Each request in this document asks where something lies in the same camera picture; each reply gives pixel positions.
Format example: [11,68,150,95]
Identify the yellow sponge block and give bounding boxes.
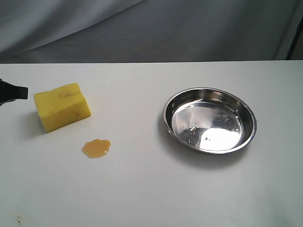
[34,83,91,133]

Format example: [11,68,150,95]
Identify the brown liquid spill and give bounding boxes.
[81,139,111,159]

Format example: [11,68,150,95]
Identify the grey backdrop cloth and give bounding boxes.
[0,0,303,63]

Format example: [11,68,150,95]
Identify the round stainless steel dish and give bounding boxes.
[162,87,257,155]

